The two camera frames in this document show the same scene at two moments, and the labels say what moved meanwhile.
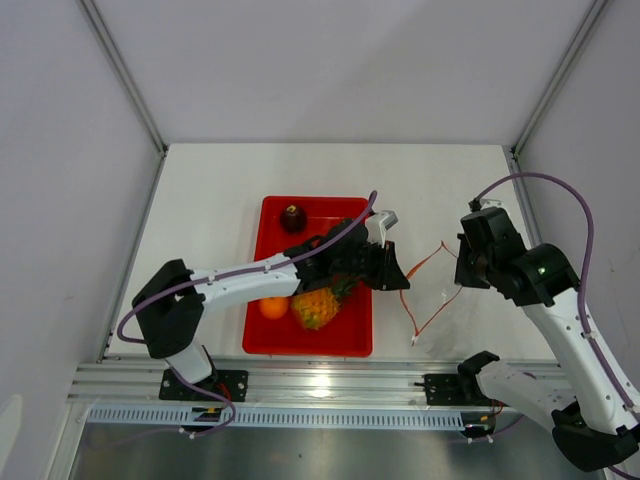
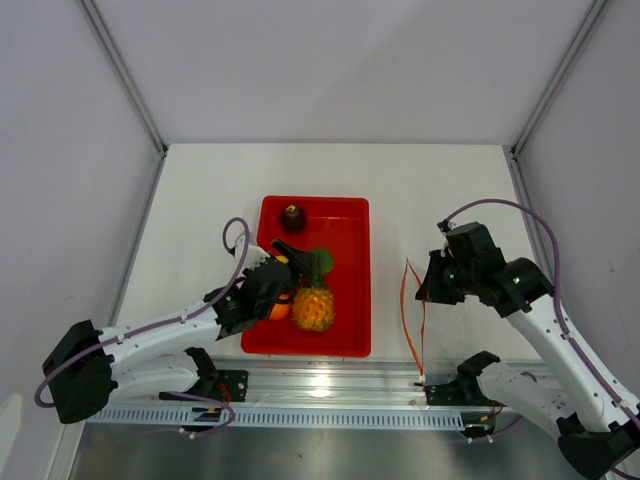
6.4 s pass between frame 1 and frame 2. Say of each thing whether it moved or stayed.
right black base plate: stayed
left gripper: moved
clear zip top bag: moved
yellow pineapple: moved
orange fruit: stayed
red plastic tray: stayed
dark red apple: stayed
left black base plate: stayed
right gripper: moved
